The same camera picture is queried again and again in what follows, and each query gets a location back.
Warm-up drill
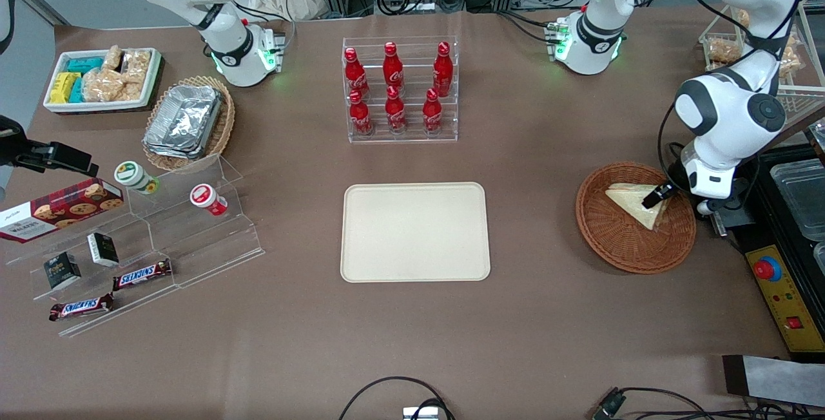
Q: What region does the brown Snickers bar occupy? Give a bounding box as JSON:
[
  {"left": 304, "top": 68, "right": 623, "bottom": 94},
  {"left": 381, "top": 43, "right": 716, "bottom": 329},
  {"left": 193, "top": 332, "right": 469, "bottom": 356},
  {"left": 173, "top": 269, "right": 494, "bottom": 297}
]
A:
[
  {"left": 113, "top": 259, "right": 173, "bottom": 292},
  {"left": 49, "top": 292, "right": 115, "bottom": 322}
]

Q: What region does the clear acrylic bottle rack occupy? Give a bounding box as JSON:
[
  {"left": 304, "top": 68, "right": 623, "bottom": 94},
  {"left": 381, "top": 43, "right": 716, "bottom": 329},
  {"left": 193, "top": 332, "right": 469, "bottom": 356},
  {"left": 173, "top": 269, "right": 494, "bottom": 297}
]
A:
[{"left": 342, "top": 35, "right": 460, "bottom": 144}]

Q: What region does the red tartan cookie box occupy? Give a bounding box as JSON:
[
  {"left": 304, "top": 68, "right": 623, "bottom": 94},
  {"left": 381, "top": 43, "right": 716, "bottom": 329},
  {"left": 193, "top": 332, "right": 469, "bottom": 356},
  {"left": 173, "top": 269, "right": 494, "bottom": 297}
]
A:
[{"left": 0, "top": 177, "right": 124, "bottom": 244}]

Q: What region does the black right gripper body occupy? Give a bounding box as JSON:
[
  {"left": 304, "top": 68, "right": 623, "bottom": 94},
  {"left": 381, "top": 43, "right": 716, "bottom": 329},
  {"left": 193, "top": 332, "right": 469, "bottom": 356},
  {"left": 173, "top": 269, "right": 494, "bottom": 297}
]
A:
[{"left": 0, "top": 116, "right": 30, "bottom": 169}]

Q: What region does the black box with white label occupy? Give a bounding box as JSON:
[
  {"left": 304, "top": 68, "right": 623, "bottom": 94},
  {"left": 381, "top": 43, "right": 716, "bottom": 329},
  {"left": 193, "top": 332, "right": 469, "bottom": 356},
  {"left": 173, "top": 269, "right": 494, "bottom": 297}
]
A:
[{"left": 87, "top": 232, "right": 121, "bottom": 268}]

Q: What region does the yellow control panel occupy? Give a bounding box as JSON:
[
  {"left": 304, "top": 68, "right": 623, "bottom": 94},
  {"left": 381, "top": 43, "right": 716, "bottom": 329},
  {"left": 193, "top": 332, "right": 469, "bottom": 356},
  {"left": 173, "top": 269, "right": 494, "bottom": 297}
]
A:
[{"left": 744, "top": 246, "right": 825, "bottom": 353}]

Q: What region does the black box with gold lettering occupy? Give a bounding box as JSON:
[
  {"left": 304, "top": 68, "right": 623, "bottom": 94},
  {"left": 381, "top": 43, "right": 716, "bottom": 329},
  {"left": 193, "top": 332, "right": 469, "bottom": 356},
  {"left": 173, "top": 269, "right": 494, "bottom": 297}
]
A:
[{"left": 43, "top": 251, "right": 83, "bottom": 291}]

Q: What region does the grey metal plate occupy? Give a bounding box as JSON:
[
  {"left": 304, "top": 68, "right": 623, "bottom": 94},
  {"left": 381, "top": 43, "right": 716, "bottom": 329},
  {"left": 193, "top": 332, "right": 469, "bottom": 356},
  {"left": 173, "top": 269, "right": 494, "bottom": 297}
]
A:
[{"left": 709, "top": 204, "right": 756, "bottom": 238}]

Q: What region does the yellow snack packet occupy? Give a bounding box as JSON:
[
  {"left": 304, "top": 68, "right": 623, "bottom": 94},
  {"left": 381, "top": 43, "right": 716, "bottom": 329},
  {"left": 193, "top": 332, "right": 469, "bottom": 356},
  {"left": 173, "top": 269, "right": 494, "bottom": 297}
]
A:
[{"left": 50, "top": 72, "right": 81, "bottom": 104}]

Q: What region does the round brown wicker basket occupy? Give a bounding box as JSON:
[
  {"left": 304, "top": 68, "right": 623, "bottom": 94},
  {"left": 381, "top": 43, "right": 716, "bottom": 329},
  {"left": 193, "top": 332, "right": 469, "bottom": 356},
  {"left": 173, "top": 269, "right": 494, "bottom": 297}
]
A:
[{"left": 576, "top": 161, "right": 697, "bottom": 275}]

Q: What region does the triangular sandwich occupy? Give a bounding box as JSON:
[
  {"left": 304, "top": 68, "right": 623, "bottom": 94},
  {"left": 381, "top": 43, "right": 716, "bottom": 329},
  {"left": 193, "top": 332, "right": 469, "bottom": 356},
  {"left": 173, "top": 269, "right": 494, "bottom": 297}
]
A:
[{"left": 604, "top": 182, "right": 671, "bottom": 232}]

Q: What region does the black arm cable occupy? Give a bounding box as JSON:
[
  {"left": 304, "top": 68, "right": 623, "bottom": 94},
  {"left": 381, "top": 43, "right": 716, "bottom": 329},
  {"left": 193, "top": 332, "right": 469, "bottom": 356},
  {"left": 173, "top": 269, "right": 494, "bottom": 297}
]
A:
[{"left": 657, "top": 0, "right": 806, "bottom": 189}]

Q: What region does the grey black fabric strip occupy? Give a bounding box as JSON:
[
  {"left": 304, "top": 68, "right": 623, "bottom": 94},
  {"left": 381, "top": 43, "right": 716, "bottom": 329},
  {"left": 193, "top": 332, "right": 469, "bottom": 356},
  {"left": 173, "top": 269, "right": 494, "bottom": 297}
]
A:
[{"left": 722, "top": 354, "right": 825, "bottom": 408}]

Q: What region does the cream plastic serving tray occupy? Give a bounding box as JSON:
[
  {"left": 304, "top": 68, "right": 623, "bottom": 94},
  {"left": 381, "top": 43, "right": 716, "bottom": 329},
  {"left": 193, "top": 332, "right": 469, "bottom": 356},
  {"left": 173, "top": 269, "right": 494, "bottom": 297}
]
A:
[{"left": 340, "top": 182, "right": 492, "bottom": 283}]

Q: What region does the red cola bottle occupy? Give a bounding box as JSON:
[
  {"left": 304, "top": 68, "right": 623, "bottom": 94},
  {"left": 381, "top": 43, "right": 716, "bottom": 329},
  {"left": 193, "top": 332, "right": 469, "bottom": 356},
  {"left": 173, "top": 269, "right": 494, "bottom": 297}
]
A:
[
  {"left": 344, "top": 47, "right": 371, "bottom": 100},
  {"left": 385, "top": 85, "right": 407, "bottom": 134},
  {"left": 383, "top": 41, "right": 405, "bottom": 92},
  {"left": 348, "top": 90, "right": 374, "bottom": 136},
  {"left": 432, "top": 41, "right": 454, "bottom": 97},
  {"left": 422, "top": 88, "right": 444, "bottom": 134}
]

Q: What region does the aluminium foil container stack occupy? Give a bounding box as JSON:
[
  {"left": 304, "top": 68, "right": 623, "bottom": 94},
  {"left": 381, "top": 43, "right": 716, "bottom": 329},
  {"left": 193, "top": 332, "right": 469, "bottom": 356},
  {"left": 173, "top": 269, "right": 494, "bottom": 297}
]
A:
[{"left": 143, "top": 85, "right": 224, "bottom": 160}]

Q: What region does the white rectangular plastic bin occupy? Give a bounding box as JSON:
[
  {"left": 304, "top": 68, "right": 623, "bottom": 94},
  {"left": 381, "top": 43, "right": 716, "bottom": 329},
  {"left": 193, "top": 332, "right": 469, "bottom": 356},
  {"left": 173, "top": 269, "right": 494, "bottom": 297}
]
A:
[{"left": 43, "top": 48, "right": 163, "bottom": 115}]

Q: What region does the red lidded snack cup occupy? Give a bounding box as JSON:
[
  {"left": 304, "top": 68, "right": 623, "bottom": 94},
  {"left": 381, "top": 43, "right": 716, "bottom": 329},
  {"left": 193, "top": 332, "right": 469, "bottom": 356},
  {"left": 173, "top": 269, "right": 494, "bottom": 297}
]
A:
[{"left": 189, "top": 183, "right": 228, "bottom": 217}]

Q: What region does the black looped cable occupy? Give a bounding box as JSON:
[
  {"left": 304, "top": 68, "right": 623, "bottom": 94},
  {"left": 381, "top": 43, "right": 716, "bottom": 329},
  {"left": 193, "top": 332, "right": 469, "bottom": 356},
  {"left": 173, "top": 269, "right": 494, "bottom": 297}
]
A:
[{"left": 338, "top": 376, "right": 456, "bottom": 420}]

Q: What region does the large clear plastic container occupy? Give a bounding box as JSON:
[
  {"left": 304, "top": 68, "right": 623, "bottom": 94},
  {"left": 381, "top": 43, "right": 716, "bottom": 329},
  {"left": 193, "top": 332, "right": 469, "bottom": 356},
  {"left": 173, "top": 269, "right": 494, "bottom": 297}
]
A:
[{"left": 770, "top": 159, "right": 825, "bottom": 242}]

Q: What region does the oval light wicker basket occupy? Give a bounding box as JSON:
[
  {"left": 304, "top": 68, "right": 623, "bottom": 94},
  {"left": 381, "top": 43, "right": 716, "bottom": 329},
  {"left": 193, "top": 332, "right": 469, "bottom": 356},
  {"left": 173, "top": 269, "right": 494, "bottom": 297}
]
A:
[{"left": 142, "top": 75, "right": 236, "bottom": 173}]

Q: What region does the white wire basket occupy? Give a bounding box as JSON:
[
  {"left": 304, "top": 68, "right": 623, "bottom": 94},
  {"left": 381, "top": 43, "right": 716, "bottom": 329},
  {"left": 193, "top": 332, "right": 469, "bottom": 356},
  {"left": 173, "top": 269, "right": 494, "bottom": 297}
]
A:
[{"left": 699, "top": 0, "right": 825, "bottom": 118}]

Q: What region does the clear acrylic stepped riser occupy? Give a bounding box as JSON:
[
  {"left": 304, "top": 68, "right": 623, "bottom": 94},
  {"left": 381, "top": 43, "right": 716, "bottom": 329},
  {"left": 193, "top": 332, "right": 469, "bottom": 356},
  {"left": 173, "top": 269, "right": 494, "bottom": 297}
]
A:
[
  {"left": 5, "top": 204, "right": 180, "bottom": 338},
  {"left": 126, "top": 155, "right": 266, "bottom": 289}
]

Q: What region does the red emergency stop button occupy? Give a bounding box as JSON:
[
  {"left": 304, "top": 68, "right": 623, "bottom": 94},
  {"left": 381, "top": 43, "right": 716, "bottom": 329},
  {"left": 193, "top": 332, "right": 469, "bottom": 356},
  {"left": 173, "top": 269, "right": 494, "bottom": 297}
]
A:
[{"left": 754, "top": 256, "right": 782, "bottom": 283}]

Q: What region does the black machine base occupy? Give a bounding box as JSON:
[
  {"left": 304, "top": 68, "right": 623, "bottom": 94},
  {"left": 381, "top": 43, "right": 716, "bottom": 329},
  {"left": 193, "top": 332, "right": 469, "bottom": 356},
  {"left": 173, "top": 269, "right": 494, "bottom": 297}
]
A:
[{"left": 699, "top": 143, "right": 825, "bottom": 363}]

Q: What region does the dark metal lever bar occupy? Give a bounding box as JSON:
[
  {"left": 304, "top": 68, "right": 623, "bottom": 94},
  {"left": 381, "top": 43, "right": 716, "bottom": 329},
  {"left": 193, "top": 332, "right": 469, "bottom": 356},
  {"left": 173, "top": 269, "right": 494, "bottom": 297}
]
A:
[{"left": 757, "top": 120, "right": 825, "bottom": 158}]

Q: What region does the green lidded snack cup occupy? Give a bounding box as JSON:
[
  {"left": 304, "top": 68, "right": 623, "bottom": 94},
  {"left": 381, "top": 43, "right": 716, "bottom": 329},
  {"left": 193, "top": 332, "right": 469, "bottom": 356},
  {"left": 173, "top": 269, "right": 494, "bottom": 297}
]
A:
[{"left": 114, "top": 160, "right": 160, "bottom": 195}]

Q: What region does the black plug with cable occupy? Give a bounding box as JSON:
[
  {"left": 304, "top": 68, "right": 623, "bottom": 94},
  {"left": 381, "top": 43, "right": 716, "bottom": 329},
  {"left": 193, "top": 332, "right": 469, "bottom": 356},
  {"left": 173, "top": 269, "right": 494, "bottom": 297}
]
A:
[{"left": 593, "top": 387, "right": 825, "bottom": 420}]

